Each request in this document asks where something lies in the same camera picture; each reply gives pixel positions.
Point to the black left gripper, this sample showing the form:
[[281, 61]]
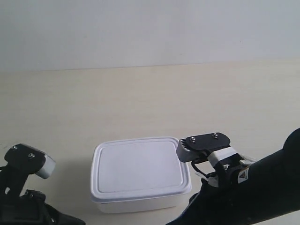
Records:
[[30, 208]]

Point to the white lidded plastic box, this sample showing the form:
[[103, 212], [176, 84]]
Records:
[[136, 175]]

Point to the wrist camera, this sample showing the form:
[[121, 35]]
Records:
[[30, 160], [201, 146]]

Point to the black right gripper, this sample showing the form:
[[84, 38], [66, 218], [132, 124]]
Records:
[[197, 211]]

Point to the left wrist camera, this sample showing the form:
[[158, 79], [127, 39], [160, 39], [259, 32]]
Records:
[[30, 160]]

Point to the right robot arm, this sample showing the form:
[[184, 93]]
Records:
[[236, 190]]

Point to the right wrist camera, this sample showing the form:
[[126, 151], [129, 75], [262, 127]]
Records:
[[201, 146]]

